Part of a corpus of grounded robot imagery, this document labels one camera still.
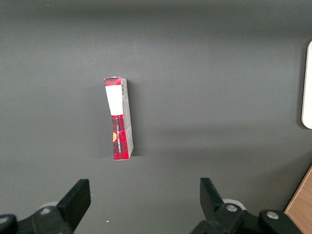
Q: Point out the red plaid cardboard box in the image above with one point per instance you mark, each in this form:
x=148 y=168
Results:
x=119 y=136

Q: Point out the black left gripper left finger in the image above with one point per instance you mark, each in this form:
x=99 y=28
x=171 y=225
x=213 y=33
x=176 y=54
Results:
x=70 y=207

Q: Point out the beige rectangular tray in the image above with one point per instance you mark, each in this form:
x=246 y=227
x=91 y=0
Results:
x=307 y=97

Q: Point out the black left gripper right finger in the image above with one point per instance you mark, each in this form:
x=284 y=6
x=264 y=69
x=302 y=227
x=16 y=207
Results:
x=219 y=217

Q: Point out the wooden two-drawer cabinet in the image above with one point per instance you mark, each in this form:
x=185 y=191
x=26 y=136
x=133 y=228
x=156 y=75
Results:
x=302 y=207

